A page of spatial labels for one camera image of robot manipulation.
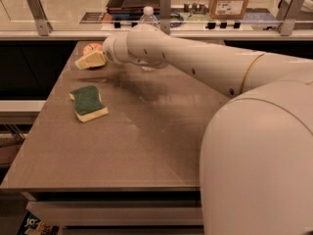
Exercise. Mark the white drawer front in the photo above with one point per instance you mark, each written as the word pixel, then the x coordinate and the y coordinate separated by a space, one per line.
pixel 116 213

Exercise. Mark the right metal glass bracket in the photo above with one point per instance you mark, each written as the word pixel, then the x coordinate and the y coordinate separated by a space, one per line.
pixel 288 22

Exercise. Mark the brown cardboard box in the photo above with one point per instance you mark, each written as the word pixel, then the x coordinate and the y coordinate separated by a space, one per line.
pixel 227 9

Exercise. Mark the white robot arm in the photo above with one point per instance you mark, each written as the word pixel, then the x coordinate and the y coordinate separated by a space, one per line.
pixel 256 165

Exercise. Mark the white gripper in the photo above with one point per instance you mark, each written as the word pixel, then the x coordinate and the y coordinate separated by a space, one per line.
pixel 109 50

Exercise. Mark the clear plastic water bottle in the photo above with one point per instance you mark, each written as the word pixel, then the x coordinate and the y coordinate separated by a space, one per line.
pixel 149 17

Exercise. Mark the colourful package on floor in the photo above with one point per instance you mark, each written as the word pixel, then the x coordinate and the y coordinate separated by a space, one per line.
pixel 32 225

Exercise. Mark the metal glass bracket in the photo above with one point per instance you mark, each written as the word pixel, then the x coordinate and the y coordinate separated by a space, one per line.
pixel 164 15
pixel 288 22
pixel 42 24

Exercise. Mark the left metal glass bracket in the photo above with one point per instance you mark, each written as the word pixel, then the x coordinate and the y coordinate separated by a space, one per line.
pixel 42 24

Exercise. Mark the middle metal glass bracket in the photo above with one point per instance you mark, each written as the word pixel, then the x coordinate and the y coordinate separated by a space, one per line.
pixel 164 15

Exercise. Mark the red apple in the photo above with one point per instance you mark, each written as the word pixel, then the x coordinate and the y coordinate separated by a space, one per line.
pixel 91 48

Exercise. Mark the green and yellow sponge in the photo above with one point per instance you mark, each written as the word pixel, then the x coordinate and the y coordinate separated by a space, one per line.
pixel 87 103

